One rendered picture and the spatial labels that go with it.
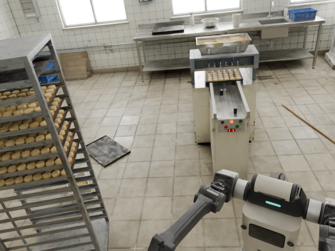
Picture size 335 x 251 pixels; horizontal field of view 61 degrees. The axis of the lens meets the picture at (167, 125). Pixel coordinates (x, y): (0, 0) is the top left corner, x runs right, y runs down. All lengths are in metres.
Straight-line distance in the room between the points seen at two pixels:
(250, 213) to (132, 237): 1.65
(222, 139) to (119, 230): 1.28
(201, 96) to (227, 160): 0.82
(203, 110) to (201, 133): 0.32
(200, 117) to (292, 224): 2.29
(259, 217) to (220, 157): 1.62
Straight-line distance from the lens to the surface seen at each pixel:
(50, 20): 6.76
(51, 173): 1.97
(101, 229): 2.71
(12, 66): 1.57
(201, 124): 3.43
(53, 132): 1.65
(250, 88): 3.28
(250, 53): 3.14
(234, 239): 2.68
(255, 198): 1.31
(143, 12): 6.16
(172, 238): 0.97
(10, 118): 1.70
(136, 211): 2.96
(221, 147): 2.78
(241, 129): 2.65
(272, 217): 1.30
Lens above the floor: 2.15
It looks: 31 degrees down
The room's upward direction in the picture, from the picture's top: 7 degrees counter-clockwise
